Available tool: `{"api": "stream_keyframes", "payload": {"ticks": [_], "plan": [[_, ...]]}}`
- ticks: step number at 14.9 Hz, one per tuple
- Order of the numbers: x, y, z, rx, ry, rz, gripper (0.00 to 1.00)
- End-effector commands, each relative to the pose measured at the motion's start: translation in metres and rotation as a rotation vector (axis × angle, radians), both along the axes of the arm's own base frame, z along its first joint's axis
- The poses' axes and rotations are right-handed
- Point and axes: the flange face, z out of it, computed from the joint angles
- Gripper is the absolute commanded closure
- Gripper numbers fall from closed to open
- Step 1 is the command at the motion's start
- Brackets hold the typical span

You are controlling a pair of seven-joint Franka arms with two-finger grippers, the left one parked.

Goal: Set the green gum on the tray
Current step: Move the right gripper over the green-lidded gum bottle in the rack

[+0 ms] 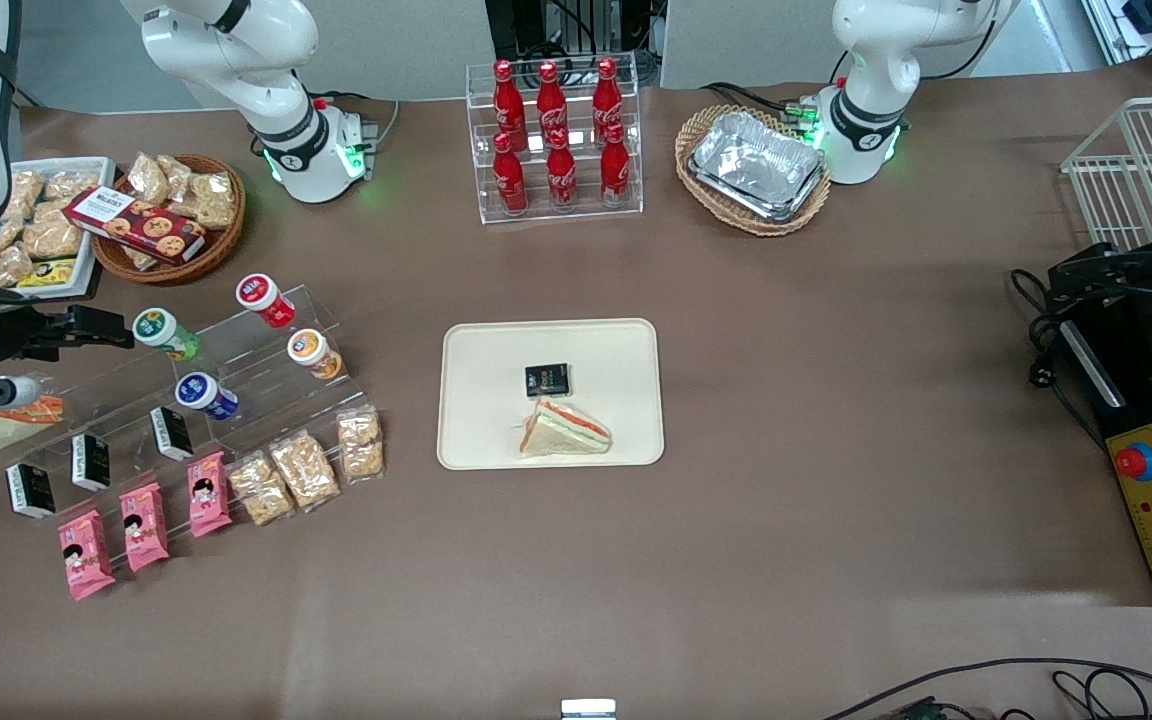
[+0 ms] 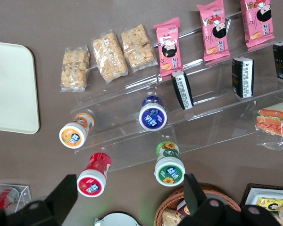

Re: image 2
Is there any wrapped triangle sandwich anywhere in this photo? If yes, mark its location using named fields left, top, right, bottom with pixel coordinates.
left=252, top=98, right=283, bottom=151

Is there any clear acrylic stepped stand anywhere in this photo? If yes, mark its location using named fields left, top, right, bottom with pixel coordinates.
left=69, top=7, right=283, bottom=172

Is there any red cookie box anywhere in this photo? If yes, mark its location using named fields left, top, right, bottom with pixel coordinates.
left=175, top=203, right=191, bottom=218

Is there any puffed rice bar clear wrap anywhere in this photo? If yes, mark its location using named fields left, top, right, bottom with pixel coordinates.
left=120, top=24, right=158, bottom=73
left=60, top=45, right=91, bottom=92
left=91, top=29, right=129, bottom=83

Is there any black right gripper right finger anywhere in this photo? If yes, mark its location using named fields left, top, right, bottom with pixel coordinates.
left=179, top=173, right=228, bottom=226

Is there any green gum jar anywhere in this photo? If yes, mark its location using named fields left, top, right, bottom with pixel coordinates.
left=154, top=140, right=186, bottom=187

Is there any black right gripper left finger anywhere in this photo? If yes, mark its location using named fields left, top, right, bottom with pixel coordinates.
left=4, top=174, right=79, bottom=226

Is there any orange gum jar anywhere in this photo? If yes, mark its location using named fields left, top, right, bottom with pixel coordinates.
left=58, top=112, right=95, bottom=149

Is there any red gum jar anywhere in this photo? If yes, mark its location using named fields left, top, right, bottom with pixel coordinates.
left=76, top=152, right=112, bottom=198

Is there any blue gum jar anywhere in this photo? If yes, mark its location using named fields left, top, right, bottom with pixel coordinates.
left=138, top=95, right=168, bottom=131

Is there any cream plastic tray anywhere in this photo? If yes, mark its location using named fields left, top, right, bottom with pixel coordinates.
left=0, top=41, right=40, bottom=135

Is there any clear acrylic bottle rack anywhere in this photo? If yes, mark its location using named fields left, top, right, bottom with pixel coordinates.
left=0, top=182, right=31, bottom=214

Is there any black rectangular tray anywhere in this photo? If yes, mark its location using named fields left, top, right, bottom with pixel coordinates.
left=240, top=183, right=283, bottom=226

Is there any red cola bottle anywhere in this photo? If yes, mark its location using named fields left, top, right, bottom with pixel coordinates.
left=0, top=187, right=20, bottom=210

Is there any yellow cartoon snack packet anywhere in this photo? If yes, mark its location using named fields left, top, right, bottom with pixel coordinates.
left=256, top=196, right=283, bottom=212

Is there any pink cartoon snack packet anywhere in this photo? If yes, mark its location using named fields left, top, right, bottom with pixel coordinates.
left=240, top=0, right=276, bottom=48
left=196, top=0, right=232, bottom=62
left=153, top=16, right=184, bottom=78

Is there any dark brown wicker basket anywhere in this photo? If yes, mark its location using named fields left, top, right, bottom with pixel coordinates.
left=154, top=185, right=241, bottom=226

